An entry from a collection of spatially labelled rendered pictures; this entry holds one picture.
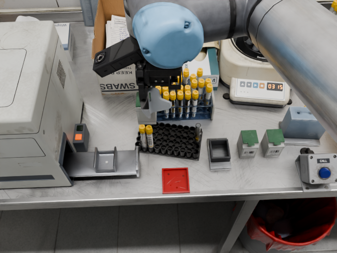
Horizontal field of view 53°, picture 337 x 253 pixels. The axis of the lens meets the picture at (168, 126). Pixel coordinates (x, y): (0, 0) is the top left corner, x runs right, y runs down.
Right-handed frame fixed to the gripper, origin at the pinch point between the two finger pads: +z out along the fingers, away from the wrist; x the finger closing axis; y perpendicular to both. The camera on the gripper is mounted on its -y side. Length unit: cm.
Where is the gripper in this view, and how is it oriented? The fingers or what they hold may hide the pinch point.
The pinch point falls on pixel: (146, 103)
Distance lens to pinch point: 71.4
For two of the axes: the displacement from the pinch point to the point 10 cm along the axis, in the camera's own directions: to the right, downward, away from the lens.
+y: 10.0, 0.0, -0.1
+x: 0.0, -8.4, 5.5
